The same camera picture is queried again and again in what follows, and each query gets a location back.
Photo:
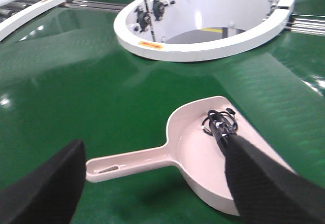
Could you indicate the white outer rim left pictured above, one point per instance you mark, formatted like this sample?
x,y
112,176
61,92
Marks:
x,y
30,10

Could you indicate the black bearing right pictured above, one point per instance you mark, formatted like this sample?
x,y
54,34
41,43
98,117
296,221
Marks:
x,y
159,8

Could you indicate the steel rollers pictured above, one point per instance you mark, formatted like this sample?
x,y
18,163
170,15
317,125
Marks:
x,y
306,24
63,3

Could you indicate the pink plastic dustpan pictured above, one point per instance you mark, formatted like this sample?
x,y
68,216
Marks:
x,y
193,152

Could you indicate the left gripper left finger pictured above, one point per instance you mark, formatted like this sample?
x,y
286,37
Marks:
x,y
51,192

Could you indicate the black bearing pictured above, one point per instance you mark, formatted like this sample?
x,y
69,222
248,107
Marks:
x,y
143,19
159,8

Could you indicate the orange warning label front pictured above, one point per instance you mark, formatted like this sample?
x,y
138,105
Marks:
x,y
151,45

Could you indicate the white inner ring guard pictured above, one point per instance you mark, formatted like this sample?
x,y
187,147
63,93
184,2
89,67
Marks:
x,y
248,23

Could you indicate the steel rollers right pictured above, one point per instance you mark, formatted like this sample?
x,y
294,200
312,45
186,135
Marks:
x,y
306,24

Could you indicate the black bearing left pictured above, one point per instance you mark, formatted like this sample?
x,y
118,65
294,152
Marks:
x,y
143,19

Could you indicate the steel rollers upper left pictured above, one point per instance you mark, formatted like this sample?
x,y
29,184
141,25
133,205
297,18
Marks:
x,y
63,3

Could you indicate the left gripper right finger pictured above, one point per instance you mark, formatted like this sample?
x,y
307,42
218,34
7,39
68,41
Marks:
x,y
265,191

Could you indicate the green conveyor belt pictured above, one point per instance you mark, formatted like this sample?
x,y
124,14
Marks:
x,y
64,76

